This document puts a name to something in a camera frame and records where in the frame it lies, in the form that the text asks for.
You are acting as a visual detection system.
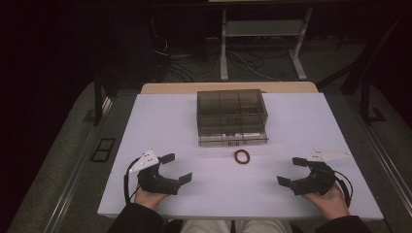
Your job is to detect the person's legs light trousers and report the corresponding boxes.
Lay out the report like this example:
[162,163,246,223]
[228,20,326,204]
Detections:
[179,219,293,233]

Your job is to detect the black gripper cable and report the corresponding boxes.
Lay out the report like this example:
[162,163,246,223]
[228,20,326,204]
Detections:
[332,169,355,209]
[122,157,142,206]

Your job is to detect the tangle of floor cables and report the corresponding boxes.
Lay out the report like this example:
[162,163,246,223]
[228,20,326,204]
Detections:
[152,33,294,83]

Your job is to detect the white metal stand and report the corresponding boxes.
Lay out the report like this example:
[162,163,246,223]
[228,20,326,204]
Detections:
[219,7,314,82]

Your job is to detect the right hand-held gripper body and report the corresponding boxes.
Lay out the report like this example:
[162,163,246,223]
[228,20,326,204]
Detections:
[290,148,352,197]

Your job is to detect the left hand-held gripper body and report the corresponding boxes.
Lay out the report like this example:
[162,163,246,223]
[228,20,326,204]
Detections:
[128,149,182,196]

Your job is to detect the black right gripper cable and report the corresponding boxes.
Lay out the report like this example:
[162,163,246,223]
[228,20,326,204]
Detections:
[332,169,355,209]

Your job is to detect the person's left hand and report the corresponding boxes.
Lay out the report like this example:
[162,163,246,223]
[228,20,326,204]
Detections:
[133,185,170,211]

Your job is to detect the black slanted stand bar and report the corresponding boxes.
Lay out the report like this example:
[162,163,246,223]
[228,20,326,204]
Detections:
[315,11,411,95]

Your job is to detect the black metal stand post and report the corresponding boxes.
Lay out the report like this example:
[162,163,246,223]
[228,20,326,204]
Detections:
[360,76,387,126]
[92,71,105,127]

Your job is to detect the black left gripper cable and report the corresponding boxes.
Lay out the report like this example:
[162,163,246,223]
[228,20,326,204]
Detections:
[122,157,142,206]

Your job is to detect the brown hair tie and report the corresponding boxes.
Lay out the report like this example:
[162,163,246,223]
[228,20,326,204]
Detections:
[233,149,251,165]

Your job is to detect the person's right hand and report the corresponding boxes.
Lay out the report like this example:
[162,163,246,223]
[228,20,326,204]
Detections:
[301,183,352,221]

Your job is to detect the smoky transparent drawer box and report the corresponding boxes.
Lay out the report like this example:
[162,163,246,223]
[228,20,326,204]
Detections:
[195,88,269,148]

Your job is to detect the metal floor rail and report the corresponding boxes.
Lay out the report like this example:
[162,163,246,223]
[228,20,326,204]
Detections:
[344,96,412,210]
[43,96,115,233]

